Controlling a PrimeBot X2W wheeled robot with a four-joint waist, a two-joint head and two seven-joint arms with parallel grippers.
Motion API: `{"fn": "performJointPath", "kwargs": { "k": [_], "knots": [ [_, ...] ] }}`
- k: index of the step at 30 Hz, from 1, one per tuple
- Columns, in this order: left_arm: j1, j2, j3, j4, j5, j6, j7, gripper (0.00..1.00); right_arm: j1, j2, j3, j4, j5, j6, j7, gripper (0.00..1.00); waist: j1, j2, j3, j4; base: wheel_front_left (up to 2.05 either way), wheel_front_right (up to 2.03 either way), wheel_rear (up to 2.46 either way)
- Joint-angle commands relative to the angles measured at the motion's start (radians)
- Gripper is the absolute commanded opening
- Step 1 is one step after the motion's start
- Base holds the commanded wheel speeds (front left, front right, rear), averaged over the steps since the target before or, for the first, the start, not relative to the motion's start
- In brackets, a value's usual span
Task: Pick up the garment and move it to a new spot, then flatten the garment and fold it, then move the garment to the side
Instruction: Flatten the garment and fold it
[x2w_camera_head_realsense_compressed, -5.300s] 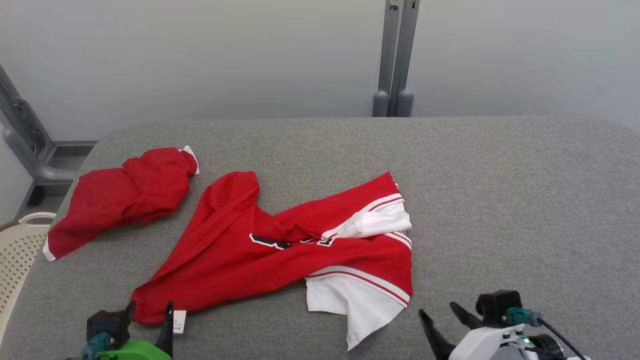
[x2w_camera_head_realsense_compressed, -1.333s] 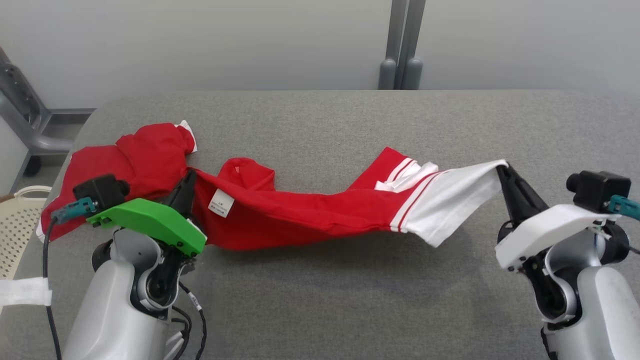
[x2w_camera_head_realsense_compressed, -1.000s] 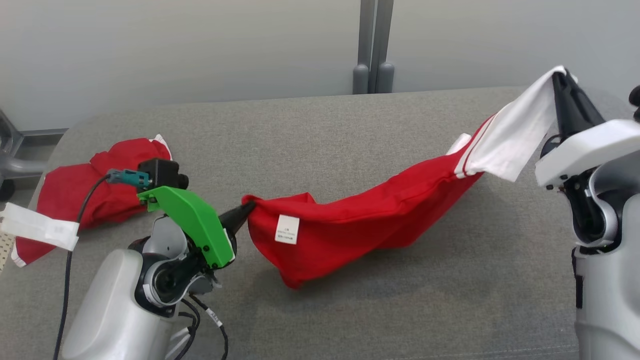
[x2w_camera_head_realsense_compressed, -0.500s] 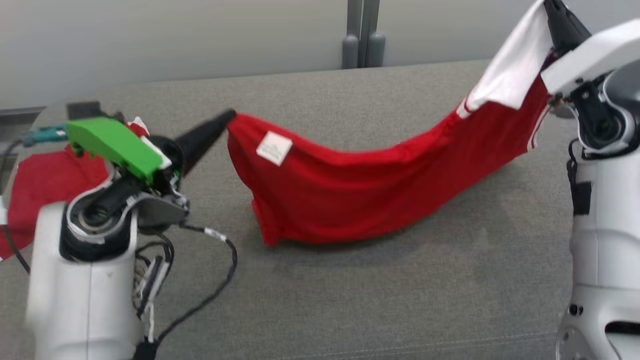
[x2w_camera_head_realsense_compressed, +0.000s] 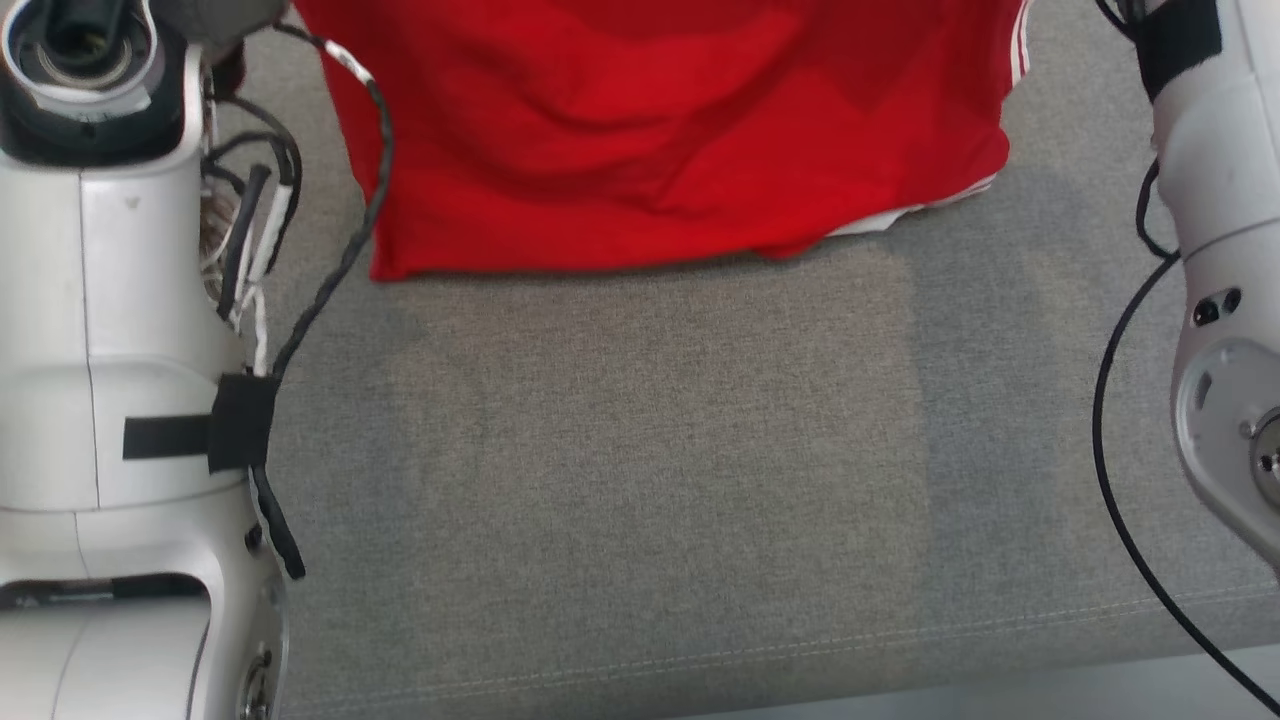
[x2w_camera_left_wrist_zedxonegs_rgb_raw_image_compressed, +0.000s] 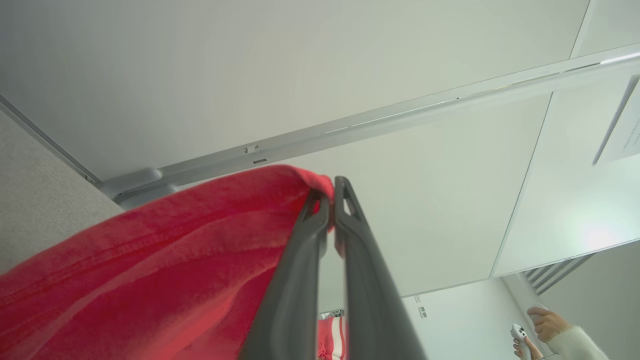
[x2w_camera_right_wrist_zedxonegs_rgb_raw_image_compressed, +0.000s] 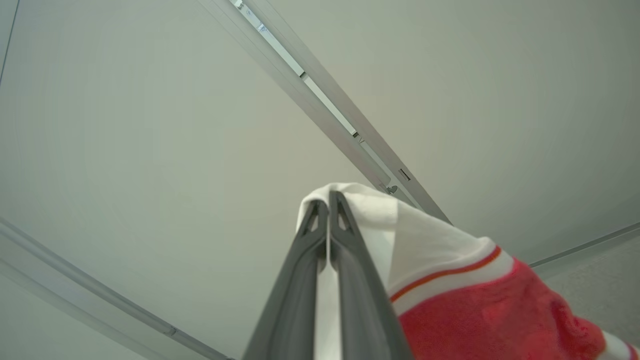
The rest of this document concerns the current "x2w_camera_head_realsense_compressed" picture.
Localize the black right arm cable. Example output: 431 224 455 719
1092 0 1280 713

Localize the red jersey with white stripes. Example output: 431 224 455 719
293 0 1033 283

